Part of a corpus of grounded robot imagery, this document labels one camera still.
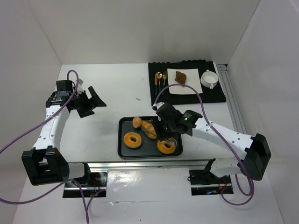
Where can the glazed donut right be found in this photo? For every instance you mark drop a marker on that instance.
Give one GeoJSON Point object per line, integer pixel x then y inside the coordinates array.
{"type": "Point", "coordinates": [165, 147]}

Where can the gold spoon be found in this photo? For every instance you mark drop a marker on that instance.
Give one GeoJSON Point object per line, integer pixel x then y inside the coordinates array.
{"type": "Point", "coordinates": [159, 77]}

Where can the chocolate croissant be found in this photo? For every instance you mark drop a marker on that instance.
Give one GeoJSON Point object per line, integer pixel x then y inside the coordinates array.
{"type": "Point", "coordinates": [180, 77]}

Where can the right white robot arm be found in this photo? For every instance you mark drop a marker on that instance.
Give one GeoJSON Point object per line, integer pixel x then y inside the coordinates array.
{"type": "Point", "coordinates": [251, 153]}

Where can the black placemat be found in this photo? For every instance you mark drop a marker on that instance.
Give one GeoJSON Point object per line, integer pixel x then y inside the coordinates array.
{"type": "Point", "coordinates": [216, 95]}

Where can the aluminium front rail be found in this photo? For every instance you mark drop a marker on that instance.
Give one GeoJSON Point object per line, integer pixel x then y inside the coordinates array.
{"type": "Point", "coordinates": [147, 164]}

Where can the white cup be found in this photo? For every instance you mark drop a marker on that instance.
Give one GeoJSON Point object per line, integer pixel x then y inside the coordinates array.
{"type": "Point", "coordinates": [209, 79]}

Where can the gold fork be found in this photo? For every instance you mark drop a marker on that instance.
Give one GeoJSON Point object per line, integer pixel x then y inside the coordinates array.
{"type": "Point", "coordinates": [164, 77]}

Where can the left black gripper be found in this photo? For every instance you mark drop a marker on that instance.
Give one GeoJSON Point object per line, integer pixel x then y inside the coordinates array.
{"type": "Point", "coordinates": [85, 104]}

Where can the glazed donut left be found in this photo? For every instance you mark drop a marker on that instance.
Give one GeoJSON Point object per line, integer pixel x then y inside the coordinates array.
{"type": "Point", "coordinates": [132, 140]}

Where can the glazed donut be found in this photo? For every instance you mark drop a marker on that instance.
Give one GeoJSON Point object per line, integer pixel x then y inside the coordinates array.
{"type": "Point", "coordinates": [132, 140]}
{"type": "Point", "coordinates": [165, 147]}

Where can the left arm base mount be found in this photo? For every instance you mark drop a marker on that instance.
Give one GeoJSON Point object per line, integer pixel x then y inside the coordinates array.
{"type": "Point", "coordinates": [93, 184]}

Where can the small round bun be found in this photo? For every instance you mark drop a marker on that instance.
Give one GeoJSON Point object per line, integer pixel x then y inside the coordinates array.
{"type": "Point", "coordinates": [137, 122]}

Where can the black baking tray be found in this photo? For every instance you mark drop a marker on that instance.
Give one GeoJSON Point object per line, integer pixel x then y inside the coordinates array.
{"type": "Point", "coordinates": [148, 148]}

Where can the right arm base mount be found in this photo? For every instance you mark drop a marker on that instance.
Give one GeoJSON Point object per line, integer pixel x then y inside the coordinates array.
{"type": "Point", "coordinates": [205, 183]}

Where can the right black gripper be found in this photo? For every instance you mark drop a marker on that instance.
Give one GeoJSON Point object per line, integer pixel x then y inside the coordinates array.
{"type": "Point", "coordinates": [162, 127]}

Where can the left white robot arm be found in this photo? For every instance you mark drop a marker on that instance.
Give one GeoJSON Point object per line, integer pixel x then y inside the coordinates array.
{"type": "Point", "coordinates": [44, 163]}

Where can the white square plate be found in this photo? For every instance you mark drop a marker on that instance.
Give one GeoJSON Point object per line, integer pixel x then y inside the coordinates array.
{"type": "Point", "coordinates": [192, 79]}

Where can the striped long bread roll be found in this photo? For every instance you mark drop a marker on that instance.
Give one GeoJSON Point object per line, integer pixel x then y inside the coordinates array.
{"type": "Point", "coordinates": [149, 130]}

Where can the metal tongs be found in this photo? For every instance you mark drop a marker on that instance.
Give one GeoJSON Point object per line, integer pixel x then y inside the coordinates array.
{"type": "Point", "coordinates": [157, 128]}

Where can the gold knife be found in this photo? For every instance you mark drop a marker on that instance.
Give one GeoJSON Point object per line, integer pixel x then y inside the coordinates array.
{"type": "Point", "coordinates": [155, 83]}

